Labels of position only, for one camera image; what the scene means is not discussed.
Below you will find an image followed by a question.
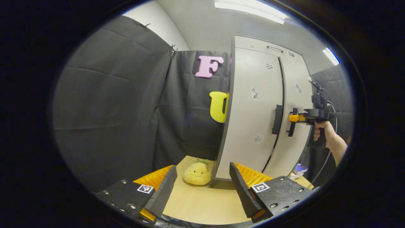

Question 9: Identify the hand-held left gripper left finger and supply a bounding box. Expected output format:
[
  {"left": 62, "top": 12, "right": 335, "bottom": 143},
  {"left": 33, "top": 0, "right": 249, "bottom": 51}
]
[{"left": 95, "top": 165, "right": 178, "bottom": 225}]

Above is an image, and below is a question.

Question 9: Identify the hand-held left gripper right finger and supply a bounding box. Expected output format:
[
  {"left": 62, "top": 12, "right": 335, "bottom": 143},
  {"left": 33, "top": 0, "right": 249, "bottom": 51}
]
[{"left": 229, "top": 162, "right": 314, "bottom": 224}]

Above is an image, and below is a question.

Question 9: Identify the white shoe cabinet door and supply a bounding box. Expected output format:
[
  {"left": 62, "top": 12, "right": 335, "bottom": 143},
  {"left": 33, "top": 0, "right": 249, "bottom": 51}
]
[
  {"left": 215, "top": 47, "right": 284, "bottom": 180},
  {"left": 263, "top": 54, "right": 314, "bottom": 178}
]

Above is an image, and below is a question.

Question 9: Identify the white double-door shoe cabinet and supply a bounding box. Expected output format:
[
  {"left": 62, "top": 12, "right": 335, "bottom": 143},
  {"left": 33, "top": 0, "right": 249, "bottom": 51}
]
[{"left": 212, "top": 34, "right": 315, "bottom": 182}]

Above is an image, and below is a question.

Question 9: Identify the yellow plush toy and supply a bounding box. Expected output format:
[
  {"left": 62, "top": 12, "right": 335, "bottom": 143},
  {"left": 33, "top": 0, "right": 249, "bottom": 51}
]
[{"left": 183, "top": 158, "right": 212, "bottom": 186}]

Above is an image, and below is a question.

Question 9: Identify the stack of blue books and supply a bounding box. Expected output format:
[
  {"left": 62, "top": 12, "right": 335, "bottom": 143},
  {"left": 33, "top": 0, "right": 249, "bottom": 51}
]
[{"left": 292, "top": 163, "right": 309, "bottom": 180}]

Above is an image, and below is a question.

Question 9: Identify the small ceiling light panel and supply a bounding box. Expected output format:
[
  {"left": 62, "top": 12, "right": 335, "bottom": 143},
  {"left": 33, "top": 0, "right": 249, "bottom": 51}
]
[{"left": 322, "top": 47, "right": 340, "bottom": 66}]

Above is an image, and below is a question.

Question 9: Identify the black backdrop cloth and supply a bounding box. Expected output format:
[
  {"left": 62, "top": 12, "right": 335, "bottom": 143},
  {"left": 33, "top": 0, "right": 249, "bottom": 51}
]
[{"left": 52, "top": 15, "right": 353, "bottom": 193}]

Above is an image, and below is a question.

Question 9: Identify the large ceiling light panel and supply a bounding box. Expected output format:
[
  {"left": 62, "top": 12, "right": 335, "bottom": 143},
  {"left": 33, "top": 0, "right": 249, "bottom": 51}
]
[{"left": 214, "top": 0, "right": 289, "bottom": 25}]

